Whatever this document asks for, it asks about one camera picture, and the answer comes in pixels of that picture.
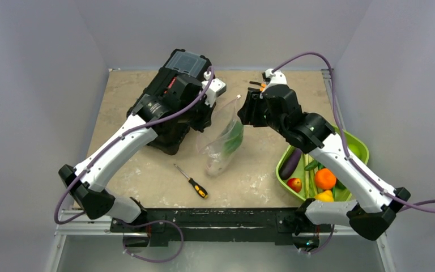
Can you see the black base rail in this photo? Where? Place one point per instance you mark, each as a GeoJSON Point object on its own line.
{"type": "Point", "coordinates": [281, 226]}

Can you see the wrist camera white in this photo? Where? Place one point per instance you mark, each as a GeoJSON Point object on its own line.
{"type": "Point", "coordinates": [272, 78]}
{"type": "Point", "coordinates": [217, 88]}

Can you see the yellow black screwdriver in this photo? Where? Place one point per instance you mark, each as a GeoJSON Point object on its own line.
{"type": "Point", "coordinates": [200, 190]}

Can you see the green apple toy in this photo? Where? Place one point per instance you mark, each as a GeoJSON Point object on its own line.
{"type": "Point", "coordinates": [355, 149]}

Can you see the green plastic basin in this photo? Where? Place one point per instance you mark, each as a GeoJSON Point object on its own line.
{"type": "Point", "coordinates": [309, 189]}

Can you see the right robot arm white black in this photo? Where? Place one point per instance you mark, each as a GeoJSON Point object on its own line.
{"type": "Point", "coordinates": [376, 202]}

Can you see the black toolbox red handle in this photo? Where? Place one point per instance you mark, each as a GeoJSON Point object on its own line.
{"type": "Point", "coordinates": [176, 84]}

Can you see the orange black pliers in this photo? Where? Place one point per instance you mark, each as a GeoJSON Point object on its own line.
{"type": "Point", "coordinates": [259, 86]}

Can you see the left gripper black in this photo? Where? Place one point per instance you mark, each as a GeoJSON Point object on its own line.
{"type": "Point", "coordinates": [206, 120]}

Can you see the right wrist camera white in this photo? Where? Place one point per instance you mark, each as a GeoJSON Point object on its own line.
{"type": "Point", "coordinates": [272, 78]}

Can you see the yellow bell pepper toy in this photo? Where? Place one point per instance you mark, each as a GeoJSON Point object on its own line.
{"type": "Point", "coordinates": [325, 196]}

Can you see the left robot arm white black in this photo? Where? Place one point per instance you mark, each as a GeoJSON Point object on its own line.
{"type": "Point", "coordinates": [87, 181]}

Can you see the clear zip top bag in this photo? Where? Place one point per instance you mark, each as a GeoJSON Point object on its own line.
{"type": "Point", "coordinates": [210, 142]}

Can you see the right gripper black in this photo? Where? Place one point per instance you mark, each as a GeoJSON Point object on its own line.
{"type": "Point", "coordinates": [250, 114]}

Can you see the orange tangerine toy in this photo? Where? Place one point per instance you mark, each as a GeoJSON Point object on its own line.
{"type": "Point", "coordinates": [324, 179]}

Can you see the green bok choy toy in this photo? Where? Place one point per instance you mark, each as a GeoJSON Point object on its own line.
{"type": "Point", "coordinates": [234, 139]}

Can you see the red apple toy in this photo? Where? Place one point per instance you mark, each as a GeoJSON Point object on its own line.
{"type": "Point", "coordinates": [295, 184]}

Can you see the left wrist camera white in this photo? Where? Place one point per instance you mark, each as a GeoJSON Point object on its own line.
{"type": "Point", "coordinates": [217, 88]}

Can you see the green cucumber toy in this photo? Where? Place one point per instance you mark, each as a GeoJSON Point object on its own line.
{"type": "Point", "coordinates": [312, 166]}

